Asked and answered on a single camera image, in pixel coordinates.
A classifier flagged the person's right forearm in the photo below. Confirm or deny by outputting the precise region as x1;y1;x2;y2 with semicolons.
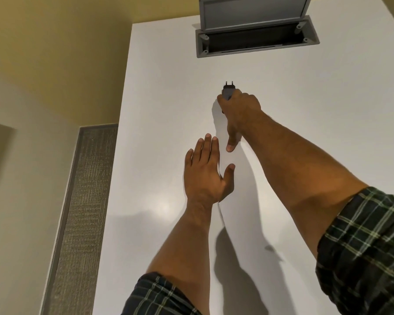
240;110;370;259

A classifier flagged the grey textured panel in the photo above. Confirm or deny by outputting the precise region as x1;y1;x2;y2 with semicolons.
39;123;119;315

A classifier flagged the person's right hand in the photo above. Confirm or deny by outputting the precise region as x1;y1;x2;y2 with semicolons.
217;89;263;153

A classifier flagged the person's left forearm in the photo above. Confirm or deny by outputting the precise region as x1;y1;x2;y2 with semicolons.
146;201;218;305

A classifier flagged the person's left hand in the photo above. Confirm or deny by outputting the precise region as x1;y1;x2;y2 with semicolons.
183;134;236;204

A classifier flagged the grey socket box lid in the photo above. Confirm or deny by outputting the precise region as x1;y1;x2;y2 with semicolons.
199;0;313;33

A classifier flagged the grey desk socket box frame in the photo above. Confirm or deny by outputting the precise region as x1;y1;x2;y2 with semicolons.
195;15;320;59

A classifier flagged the green plaid shirt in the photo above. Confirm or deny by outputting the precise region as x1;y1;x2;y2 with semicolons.
120;186;394;315

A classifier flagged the black plug charger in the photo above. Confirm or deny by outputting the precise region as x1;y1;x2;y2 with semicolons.
220;81;236;102

